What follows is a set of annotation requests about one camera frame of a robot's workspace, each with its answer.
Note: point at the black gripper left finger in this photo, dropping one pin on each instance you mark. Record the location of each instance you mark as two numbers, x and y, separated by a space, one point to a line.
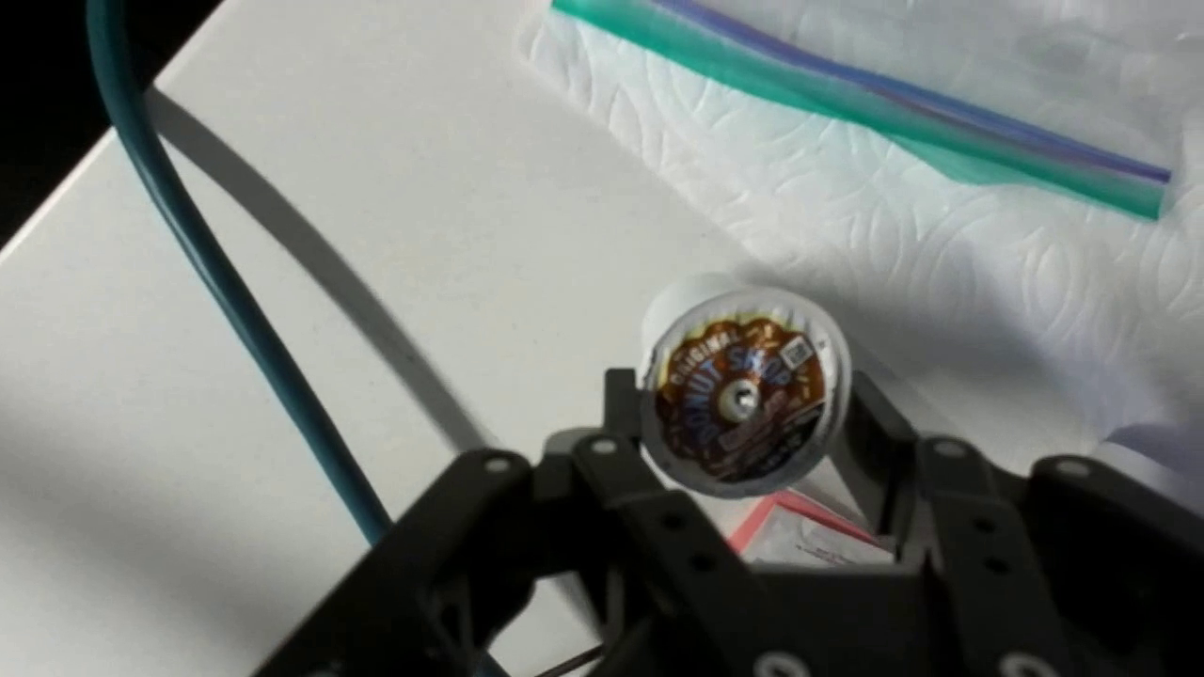
675 600

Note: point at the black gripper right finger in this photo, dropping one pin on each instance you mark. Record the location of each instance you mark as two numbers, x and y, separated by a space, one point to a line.
953 532

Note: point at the pink sweetener packet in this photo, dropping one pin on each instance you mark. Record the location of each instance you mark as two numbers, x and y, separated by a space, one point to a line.
797 532

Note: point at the clear zip bag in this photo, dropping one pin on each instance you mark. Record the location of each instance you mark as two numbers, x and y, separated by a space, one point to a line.
1077 94

